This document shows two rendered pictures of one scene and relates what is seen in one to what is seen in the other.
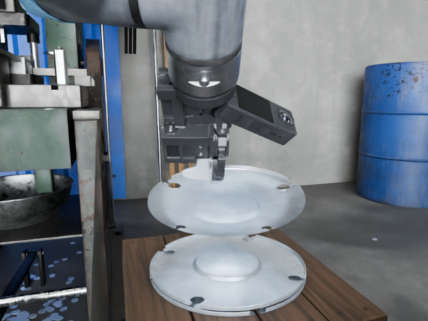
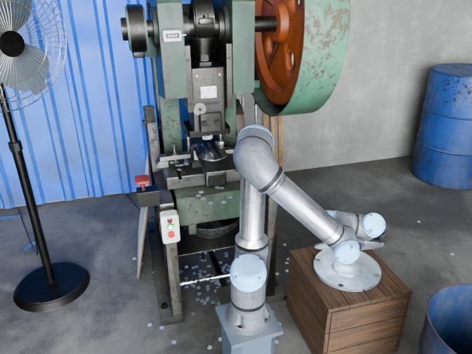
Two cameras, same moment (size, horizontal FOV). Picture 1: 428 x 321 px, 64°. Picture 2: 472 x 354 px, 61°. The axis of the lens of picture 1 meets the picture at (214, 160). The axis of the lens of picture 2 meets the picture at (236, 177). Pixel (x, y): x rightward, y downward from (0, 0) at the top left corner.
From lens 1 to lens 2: 125 cm
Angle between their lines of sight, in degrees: 16
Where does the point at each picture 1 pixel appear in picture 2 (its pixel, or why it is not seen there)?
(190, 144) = not seen: hidden behind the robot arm
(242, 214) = not seen: hidden behind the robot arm
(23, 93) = (232, 174)
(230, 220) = not seen: hidden behind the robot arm
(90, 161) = (274, 213)
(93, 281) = (270, 266)
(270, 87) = (345, 82)
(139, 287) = (313, 279)
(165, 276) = (323, 274)
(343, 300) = (395, 285)
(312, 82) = (382, 74)
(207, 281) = (341, 276)
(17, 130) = (237, 199)
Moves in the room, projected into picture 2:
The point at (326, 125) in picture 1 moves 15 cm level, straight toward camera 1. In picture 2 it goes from (391, 110) to (391, 115)
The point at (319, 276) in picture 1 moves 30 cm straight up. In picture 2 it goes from (386, 273) to (397, 214)
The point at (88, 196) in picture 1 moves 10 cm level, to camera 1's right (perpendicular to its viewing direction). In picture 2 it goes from (272, 229) to (293, 230)
